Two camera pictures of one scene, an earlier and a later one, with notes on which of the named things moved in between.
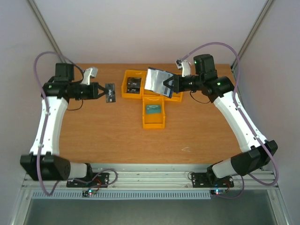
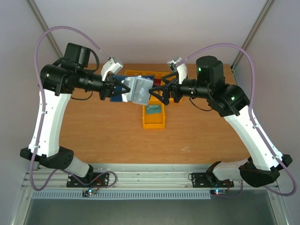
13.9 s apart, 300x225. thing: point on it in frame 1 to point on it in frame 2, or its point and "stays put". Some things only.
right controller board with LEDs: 217,191 stays put
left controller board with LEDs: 86,193 stays put
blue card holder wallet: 154,82 to 118,96
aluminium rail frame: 159,177 stays put
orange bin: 148,93 to 158,75
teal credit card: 153,109 stays put
